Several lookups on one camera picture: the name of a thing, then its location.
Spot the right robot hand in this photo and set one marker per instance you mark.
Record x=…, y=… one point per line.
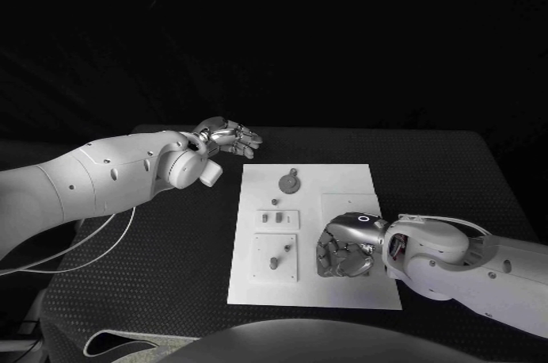
x=353, y=229

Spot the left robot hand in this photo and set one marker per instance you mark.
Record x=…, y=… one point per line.
x=225, y=135

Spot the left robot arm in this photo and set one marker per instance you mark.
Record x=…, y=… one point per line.
x=85, y=184

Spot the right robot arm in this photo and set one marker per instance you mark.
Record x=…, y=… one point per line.
x=479, y=279

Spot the white task board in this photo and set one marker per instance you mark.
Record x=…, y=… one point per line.
x=307, y=288

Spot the short grey cylinder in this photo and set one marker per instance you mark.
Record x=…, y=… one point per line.
x=287, y=247

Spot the grey gear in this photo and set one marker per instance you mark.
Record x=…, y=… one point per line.
x=288, y=184

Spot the long grey cylinder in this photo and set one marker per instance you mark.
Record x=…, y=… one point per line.
x=273, y=263

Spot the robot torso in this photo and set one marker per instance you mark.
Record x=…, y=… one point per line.
x=320, y=342

